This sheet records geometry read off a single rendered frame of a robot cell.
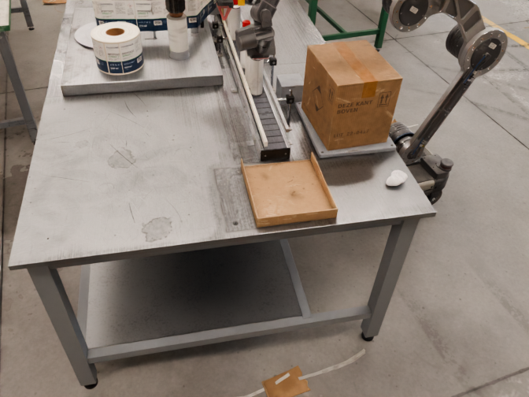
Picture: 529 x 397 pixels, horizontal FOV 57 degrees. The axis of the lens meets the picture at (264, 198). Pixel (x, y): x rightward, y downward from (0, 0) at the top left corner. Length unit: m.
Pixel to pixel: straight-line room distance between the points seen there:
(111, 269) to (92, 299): 0.16
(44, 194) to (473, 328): 1.90
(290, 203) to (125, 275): 0.92
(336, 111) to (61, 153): 0.99
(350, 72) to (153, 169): 0.76
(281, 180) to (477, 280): 1.36
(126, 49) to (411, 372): 1.81
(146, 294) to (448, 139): 2.32
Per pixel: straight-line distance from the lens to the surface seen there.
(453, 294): 2.60
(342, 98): 1.70
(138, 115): 2.04
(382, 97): 1.78
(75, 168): 1.82
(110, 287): 2.21
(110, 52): 2.19
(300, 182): 1.69
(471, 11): 2.51
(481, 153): 3.55
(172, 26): 2.25
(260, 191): 1.64
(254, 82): 2.01
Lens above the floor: 1.93
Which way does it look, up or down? 43 degrees down
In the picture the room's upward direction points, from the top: 3 degrees clockwise
